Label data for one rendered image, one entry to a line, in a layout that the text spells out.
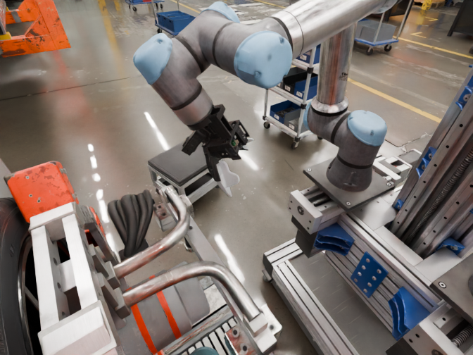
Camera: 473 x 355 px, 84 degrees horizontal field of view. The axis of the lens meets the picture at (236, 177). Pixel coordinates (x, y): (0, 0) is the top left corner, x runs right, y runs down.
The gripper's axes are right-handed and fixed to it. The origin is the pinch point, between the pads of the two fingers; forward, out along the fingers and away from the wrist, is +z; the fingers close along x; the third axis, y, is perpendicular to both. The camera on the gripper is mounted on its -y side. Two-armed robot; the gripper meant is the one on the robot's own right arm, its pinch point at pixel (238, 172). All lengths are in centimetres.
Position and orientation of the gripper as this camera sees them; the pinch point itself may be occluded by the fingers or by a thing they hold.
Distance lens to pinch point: 67.8
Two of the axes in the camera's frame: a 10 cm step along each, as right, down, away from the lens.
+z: 4.9, 5.8, 6.5
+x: 2.9, -8.1, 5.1
